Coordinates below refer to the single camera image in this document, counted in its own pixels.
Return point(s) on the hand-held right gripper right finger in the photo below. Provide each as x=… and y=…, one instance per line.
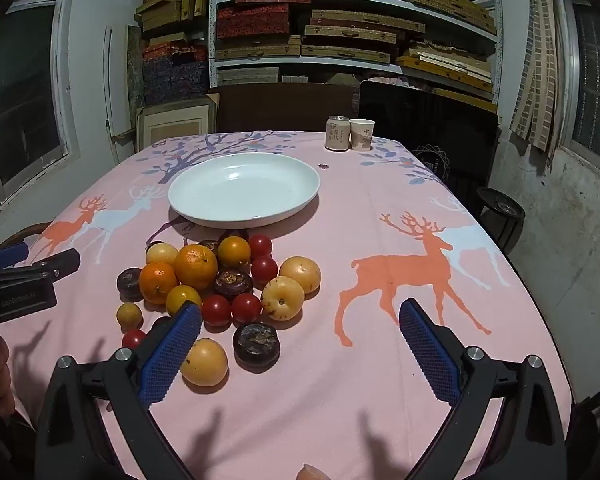
x=430, y=355

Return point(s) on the red cherry tomato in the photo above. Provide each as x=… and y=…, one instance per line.
x=216, y=310
x=264, y=269
x=133, y=338
x=260, y=246
x=246, y=308

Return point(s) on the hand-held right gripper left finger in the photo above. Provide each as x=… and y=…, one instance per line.
x=172, y=355

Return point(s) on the brown wooden board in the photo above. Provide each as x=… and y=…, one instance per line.
x=280, y=107

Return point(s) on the large orange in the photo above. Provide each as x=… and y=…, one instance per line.
x=195, y=266

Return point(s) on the framed picture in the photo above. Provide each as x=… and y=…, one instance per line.
x=180, y=122

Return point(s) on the hanging beige tile sheets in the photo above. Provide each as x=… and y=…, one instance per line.
x=535, y=85

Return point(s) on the dark purple mangosteen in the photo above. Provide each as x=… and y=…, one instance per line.
x=130, y=284
x=233, y=282
x=210, y=246
x=256, y=340

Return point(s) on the pale round object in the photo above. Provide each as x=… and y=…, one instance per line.
x=312, y=474

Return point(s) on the small tan longan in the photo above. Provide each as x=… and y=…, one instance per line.
x=129, y=315

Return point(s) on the pile of patterned boxes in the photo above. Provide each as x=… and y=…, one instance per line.
x=172, y=75

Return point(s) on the medium orange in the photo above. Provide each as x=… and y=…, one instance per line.
x=233, y=251
x=158, y=282

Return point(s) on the beige drink can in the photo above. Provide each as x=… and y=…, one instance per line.
x=337, y=134

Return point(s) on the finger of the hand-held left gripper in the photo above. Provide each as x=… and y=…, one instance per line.
x=7, y=255
x=55, y=264

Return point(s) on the white round plate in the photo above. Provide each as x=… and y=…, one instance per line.
x=240, y=185

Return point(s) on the wooden chair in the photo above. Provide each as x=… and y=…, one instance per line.
x=30, y=230

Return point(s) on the pink deer print tablecloth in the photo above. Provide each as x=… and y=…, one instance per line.
x=340, y=195

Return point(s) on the white paper cup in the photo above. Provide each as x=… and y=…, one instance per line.
x=362, y=135

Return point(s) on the white metal shelf rack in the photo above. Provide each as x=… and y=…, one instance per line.
x=213, y=25

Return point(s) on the window with white frame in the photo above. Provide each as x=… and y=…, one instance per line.
x=25, y=85

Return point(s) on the black round stand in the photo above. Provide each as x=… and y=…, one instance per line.
x=500, y=207

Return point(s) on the white leaning board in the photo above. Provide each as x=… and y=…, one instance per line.
x=117, y=85

